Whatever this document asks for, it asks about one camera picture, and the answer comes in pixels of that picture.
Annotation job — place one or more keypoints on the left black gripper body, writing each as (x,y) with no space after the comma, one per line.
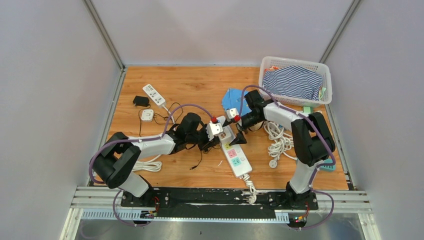
(200,137)

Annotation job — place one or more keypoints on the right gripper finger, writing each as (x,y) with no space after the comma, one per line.
(227,122)
(239,139)

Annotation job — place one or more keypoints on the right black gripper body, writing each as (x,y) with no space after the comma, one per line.
(249,119)

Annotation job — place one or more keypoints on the white back power strip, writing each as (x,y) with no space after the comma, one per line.
(240,166)

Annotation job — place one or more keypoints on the white square plug adapter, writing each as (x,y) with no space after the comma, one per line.
(147,115)

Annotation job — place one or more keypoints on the black power adapter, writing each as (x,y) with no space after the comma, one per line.
(141,101)

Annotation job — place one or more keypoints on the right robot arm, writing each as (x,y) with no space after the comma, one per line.
(313,142)

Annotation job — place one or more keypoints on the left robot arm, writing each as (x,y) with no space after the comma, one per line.
(115,160)

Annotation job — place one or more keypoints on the white plastic basket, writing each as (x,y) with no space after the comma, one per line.
(326,90)

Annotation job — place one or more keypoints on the green small charger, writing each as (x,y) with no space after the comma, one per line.
(307,110)

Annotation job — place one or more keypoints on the blue striped cloth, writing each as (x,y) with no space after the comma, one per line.
(293,81)

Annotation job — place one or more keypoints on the teal power strip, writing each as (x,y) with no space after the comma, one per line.
(328,165)

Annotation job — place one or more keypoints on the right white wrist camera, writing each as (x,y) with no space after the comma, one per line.
(231,113)

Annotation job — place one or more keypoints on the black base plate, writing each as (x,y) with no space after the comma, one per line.
(224,204)

